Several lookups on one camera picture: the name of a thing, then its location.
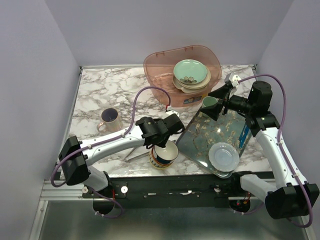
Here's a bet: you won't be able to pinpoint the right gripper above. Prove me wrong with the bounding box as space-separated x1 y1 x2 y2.
200 83 255 121

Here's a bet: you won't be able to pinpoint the cream divided plate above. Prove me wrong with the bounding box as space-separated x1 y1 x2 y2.
173 76 206 93

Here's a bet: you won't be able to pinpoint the colourful striped bowl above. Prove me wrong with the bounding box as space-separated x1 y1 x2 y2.
148 140 179 170

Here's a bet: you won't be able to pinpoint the green plate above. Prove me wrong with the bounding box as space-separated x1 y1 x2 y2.
173 59 208 85

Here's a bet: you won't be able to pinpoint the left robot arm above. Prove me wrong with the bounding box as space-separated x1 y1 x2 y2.
58 111 185 198

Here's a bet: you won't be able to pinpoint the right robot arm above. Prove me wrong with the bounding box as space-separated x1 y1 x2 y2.
200 81 320 220

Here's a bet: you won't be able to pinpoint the pink transparent plastic bin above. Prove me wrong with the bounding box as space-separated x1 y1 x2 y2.
143 45 222 108

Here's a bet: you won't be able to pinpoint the green plastic cup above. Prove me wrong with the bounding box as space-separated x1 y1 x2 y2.
201 96 218 108

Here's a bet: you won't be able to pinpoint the floral blossom tray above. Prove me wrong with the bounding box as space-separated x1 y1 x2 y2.
172 104 252 178

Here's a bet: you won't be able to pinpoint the blue metallic fork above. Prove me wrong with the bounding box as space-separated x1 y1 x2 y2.
238 124 250 149

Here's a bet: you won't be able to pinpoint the light blue saucer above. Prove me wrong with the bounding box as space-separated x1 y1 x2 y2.
208 142 240 172

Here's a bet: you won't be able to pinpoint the metal tongs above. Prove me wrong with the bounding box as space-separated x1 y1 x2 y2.
124 147 150 162

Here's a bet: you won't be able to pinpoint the iridescent pink mug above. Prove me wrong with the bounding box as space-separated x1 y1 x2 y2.
96 107 123 134

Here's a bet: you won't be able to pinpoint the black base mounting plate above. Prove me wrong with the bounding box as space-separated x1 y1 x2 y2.
82 174 249 210

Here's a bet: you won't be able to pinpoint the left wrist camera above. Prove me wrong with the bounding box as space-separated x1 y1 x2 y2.
164 105 180 118

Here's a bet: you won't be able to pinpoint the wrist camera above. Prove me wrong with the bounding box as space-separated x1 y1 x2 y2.
224 72 241 89
164 105 180 118

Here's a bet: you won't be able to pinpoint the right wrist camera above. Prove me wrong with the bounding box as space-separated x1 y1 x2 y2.
224 72 241 89

